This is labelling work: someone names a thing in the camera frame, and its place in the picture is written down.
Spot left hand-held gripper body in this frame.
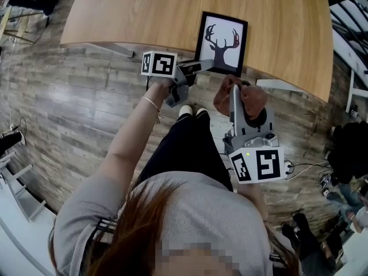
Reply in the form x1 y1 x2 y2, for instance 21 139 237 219
140 51 200 108

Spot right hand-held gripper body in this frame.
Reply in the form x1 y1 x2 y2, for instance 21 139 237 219
223 126 286 185

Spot brown cloth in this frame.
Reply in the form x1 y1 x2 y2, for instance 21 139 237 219
213 75 269 126

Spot black framed deer picture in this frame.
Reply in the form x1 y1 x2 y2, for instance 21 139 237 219
194 11 248 78

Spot person's right forearm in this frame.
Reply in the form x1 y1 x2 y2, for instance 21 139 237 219
238 181 270 223

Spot person's left forearm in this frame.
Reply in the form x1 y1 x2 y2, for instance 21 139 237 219
106 80 175 169

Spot white power strip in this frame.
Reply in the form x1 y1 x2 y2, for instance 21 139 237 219
283 159 294 181

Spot white table leg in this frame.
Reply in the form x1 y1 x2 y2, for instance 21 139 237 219
86 42 135 59
255 79 305 93

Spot person's left white shoe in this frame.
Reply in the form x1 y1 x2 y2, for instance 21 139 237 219
178 105 194 118

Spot person's black trousers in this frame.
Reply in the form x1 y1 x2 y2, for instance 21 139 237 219
137 112 234 194

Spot small black device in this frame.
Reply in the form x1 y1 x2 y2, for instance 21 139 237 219
318 174 333 197

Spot person's grey knit top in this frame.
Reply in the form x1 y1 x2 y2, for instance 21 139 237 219
53 171 301 276

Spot black bag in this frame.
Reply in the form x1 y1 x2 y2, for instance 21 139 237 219
327 121 368 185

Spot white metal stand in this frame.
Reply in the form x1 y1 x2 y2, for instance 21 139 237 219
346 69 368 114

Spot white staircase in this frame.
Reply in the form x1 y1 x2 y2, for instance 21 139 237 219
329 0 368 77

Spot round yellow table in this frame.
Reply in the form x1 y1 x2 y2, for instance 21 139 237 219
0 6 38 44

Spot white metal rack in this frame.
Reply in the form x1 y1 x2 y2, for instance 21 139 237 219
0 151 47 223

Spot thin wrist bracelet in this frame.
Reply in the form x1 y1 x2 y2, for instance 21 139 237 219
142 95 161 113

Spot white cable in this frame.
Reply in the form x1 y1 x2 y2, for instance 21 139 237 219
287 159 331 181

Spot black striped shoulder strap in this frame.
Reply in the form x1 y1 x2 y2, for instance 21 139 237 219
86 218 118 247

